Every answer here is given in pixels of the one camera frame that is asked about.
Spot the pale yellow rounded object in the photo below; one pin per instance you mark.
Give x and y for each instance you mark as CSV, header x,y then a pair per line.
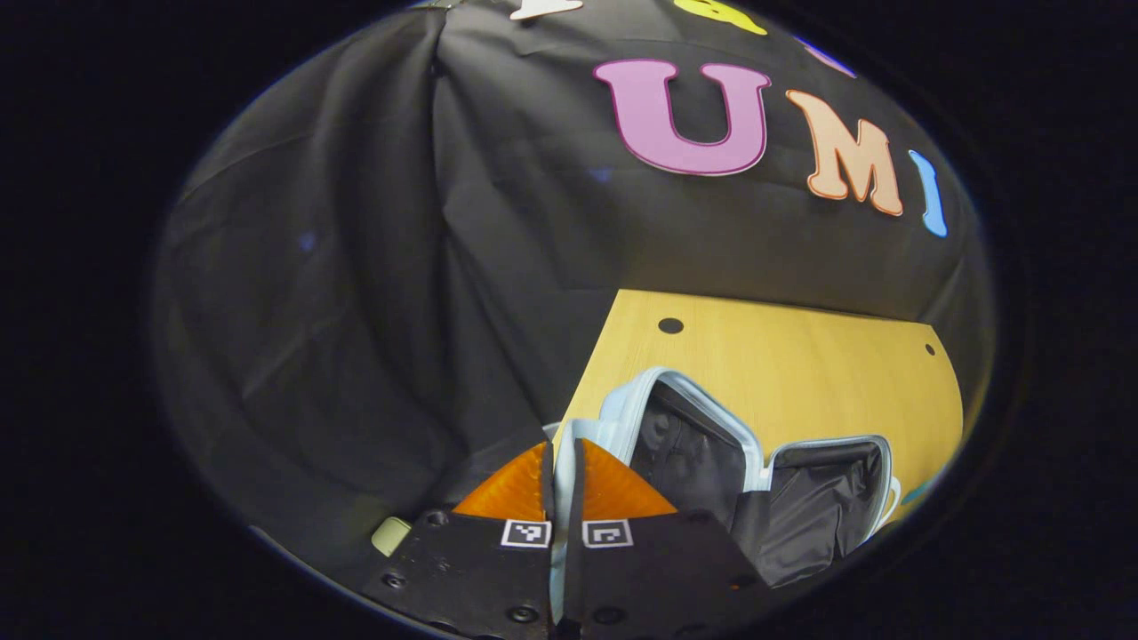
x,y
389,536

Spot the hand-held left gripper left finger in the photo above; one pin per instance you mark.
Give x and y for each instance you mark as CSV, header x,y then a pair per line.
x,y
548,498

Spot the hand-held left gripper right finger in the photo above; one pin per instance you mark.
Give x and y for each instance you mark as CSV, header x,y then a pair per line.
x,y
576,498

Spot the light blue suitcase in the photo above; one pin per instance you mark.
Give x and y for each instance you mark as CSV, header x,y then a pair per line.
x,y
693,444

